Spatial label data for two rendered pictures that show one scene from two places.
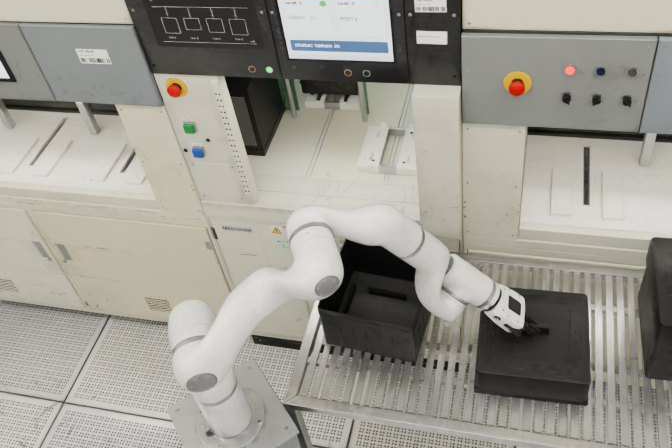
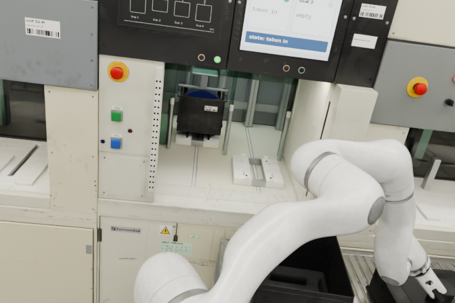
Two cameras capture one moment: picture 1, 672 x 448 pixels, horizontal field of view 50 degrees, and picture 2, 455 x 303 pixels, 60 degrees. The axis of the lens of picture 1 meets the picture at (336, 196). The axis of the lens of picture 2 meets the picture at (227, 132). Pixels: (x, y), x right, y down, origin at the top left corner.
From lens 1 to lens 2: 116 cm
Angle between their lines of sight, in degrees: 30
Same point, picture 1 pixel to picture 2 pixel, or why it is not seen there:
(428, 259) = (413, 207)
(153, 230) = (33, 232)
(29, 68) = not seen: outside the picture
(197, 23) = (165, 5)
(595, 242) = (428, 236)
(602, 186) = not seen: hidden behind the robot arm
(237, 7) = not seen: outside the picture
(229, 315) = (247, 255)
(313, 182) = (200, 189)
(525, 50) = (430, 58)
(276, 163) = (162, 175)
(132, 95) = (69, 75)
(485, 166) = not seen: hidden behind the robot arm
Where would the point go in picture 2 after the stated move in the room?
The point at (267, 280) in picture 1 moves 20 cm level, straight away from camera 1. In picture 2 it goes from (298, 208) to (238, 159)
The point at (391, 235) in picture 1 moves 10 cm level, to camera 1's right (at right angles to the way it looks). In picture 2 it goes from (408, 168) to (440, 165)
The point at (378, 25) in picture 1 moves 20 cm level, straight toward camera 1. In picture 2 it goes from (326, 25) to (363, 39)
